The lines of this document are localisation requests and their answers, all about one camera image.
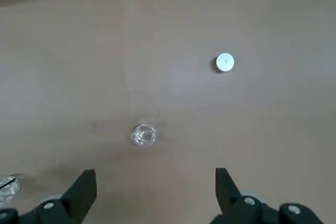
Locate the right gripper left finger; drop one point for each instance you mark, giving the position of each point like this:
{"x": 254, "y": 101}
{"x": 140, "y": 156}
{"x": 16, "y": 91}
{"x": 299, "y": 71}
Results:
{"x": 73, "y": 200}

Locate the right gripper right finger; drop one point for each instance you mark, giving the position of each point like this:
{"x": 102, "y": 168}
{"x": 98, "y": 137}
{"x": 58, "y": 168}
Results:
{"x": 231, "y": 203}

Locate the clear glass alcohol lamp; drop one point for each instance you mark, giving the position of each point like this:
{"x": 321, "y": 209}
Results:
{"x": 9, "y": 193}

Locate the small glass beaker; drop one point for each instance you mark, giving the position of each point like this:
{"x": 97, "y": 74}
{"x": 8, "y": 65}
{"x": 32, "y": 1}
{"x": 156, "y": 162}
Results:
{"x": 143, "y": 135}

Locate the white round cap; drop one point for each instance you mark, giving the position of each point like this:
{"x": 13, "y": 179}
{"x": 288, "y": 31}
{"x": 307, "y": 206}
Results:
{"x": 225, "y": 62}

